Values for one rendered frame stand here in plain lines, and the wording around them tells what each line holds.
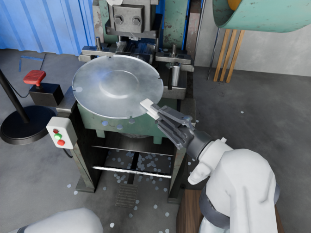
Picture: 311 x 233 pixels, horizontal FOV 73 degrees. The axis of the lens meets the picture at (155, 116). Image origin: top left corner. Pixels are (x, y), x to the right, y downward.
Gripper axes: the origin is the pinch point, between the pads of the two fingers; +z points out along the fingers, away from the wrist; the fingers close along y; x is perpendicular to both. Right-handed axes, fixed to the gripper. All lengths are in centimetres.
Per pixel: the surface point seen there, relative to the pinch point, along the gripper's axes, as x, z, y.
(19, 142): 34, 91, -79
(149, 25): -18.2, 20.6, 13.2
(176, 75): -20.8, 7.9, -1.8
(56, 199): 35, 37, -79
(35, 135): 23, 88, -78
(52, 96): 16.0, 35.5, -9.7
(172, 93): -19.9, 7.3, -10.2
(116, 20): -8.5, 26.1, 15.5
